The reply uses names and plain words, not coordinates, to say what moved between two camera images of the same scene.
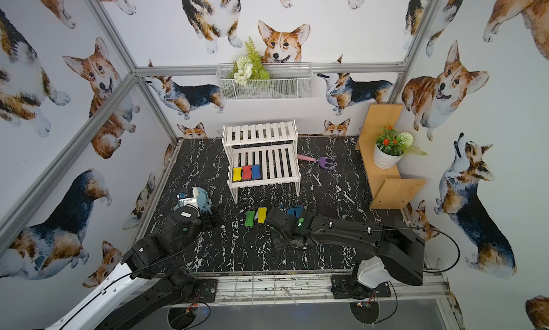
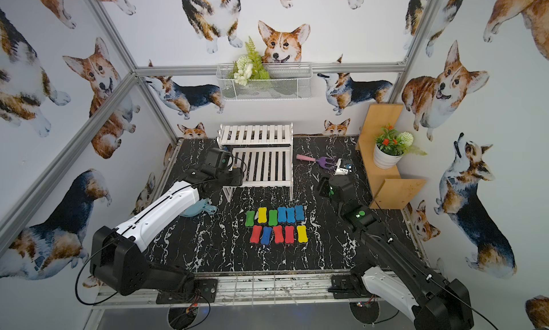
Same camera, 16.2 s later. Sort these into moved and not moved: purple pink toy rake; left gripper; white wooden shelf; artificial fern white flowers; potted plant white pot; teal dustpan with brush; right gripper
Moved: right gripper; left gripper
Not moved: teal dustpan with brush; purple pink toy rake; white wooden shelf; artificial fern white flowers; potted plant white pot
